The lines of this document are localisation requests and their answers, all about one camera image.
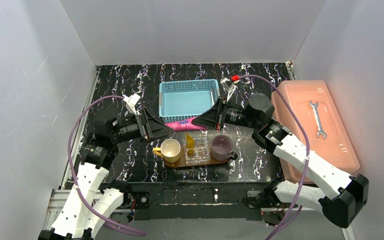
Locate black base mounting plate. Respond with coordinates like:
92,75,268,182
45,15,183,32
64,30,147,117
89,181,298,222

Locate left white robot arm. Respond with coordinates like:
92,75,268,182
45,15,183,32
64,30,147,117
38,108,174,240

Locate silver open-end wrench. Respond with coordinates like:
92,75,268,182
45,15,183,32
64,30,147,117
309,100,327,140

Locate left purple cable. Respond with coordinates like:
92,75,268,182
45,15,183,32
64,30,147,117
67,95,147,237

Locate clear textured acrylic holder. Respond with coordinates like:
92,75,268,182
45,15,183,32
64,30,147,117
183,133,209,166

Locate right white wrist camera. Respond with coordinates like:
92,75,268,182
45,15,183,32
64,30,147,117
220,75,240,102

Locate oval wooden tray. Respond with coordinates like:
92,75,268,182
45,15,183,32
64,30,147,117
162,149,230,169

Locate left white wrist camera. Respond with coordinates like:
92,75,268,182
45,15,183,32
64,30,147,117
123,93,140,116

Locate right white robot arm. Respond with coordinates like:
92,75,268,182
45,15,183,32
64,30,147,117
192,93,369,228

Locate pink translucent storage box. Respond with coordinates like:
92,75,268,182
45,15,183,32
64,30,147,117
271,80,360,174

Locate pink toothpaste tube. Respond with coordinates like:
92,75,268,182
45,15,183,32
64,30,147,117
165,117,207,132

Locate yellow mug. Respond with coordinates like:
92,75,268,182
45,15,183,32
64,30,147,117
152,138,181,163

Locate yellow toothpaste tube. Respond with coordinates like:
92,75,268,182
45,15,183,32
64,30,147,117
186,133,195,155

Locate light blue plastic basket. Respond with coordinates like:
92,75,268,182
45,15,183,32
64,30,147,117
159,79,220,123

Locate purple mug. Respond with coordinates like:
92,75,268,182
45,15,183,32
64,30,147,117
210,135,238,162

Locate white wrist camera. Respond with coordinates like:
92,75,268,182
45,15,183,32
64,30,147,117
123,93,140,116
220,75,240,102

